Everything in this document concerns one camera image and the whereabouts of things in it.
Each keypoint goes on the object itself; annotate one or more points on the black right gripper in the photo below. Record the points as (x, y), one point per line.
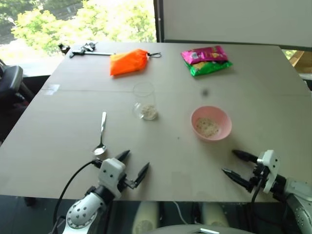
(257, 178)

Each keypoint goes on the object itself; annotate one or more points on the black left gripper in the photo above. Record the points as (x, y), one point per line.
(127, 183)

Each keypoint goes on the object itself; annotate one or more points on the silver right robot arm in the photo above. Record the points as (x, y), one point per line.
(301, 200)

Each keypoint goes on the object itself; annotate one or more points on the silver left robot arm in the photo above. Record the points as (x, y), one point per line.
(83, 212)

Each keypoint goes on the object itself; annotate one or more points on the beige grainy food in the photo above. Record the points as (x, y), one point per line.
(207, 125)

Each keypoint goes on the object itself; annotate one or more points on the white powder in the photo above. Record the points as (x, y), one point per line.
(149, 112)

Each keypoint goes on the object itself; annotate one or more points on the silver metal spoon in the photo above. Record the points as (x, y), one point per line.
(100, 148)

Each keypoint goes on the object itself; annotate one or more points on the white rounded shape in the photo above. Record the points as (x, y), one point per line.
(214, 213)
(145, 217)

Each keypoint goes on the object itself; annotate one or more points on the pink bowl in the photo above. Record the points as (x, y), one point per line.
(219, 114)

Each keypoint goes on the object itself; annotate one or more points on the clear glass jar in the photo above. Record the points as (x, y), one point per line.
(143, 97)

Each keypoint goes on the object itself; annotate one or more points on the green snack packet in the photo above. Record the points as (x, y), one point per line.
(209, 68)

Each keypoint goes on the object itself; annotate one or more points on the pink snack packet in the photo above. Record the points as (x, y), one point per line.
(204, 54)

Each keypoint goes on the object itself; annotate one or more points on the black and silver clamp tool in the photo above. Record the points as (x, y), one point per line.
(84, 51)

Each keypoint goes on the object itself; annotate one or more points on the small black clamp knob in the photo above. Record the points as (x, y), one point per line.
(63, 47)

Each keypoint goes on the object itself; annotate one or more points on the white partition board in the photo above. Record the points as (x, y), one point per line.
(234, 19)

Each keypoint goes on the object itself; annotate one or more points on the black chair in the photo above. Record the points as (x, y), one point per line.
(11, 78)

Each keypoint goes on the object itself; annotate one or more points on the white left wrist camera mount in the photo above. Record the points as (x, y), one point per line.
(111, 170)

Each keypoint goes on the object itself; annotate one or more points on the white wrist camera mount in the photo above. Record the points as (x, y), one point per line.
(269, 168)
(111, 170)

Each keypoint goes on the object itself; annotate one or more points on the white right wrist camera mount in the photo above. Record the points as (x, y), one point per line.
(269, 168)

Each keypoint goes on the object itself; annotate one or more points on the wooden frame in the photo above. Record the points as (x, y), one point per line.
(298, 58)

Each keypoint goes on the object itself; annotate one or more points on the black window post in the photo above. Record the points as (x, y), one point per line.
(158, 19)

